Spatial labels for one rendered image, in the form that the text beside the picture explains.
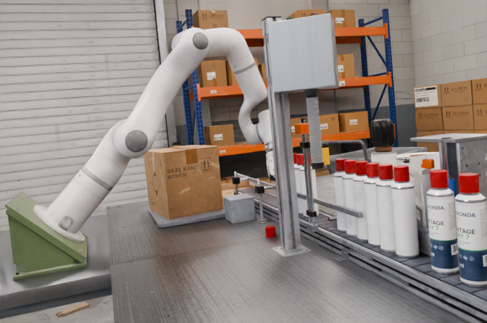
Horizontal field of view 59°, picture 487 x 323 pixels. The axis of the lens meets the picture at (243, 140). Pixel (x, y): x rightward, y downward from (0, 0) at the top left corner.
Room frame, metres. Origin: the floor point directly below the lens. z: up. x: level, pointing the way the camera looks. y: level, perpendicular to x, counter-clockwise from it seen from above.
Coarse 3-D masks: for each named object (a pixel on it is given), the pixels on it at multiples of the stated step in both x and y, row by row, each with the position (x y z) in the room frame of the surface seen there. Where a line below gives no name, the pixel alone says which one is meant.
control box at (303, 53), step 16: (320, 16) 1.14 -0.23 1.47; (272, 32) 1.18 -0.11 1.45; (288, 32) 1.16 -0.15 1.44; (304, 32) 1.15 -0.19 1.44; (320, 32) 1.14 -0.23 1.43; (272, 48) 1.18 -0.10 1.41; (288, 48) 1.16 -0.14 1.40; (304, 48) 1.15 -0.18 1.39; (320, 48) 1.14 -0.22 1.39; (272, 64) 1.18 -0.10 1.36; (288, 64) 1.17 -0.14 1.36; (304, 64) 1.15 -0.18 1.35; (320, 64) 1.14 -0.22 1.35; (336, 64) 1.18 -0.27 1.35; (272, 80) 1.18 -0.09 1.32; (288, 80) 1.17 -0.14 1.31; (304, 80) 1.15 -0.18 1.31; (320, 80) 1.14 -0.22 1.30; (336, 80) 1.14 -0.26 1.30
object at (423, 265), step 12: (240, 192) 2.04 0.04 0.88; (252, 192) 1.99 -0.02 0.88; (276, 204) 1.67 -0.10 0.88; (300, 216) 1.44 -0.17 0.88; (324, 216) 1.41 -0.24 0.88; (324, 228) 1.26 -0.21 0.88; (336, 228) 1.25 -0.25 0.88; (360, 240) 1.11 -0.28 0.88; (384, 252) 1.01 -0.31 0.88; (420, 252) 0.99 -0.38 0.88; (408, 264) 0.92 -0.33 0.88; (420, 264) 0.91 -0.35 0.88; (432, 276) 0.85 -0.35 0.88; (444, 276) 0.84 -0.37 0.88; (456, 276) 0.83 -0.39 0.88; (468, 288) 0.77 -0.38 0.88; (480, 288) 0.77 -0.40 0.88
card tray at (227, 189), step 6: (246, 180) 2.46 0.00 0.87; (222, 186) 2.41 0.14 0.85; (228, 186) 2.42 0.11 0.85; (234, 186) 2.43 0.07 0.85; (240, 186) 2.44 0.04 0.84; (246, 186) 2.46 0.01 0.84; (252, 186) 2.38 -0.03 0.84; (222, 192) 2.34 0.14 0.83; (228, 192) 2.32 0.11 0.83; (222, 198) 2.15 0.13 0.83
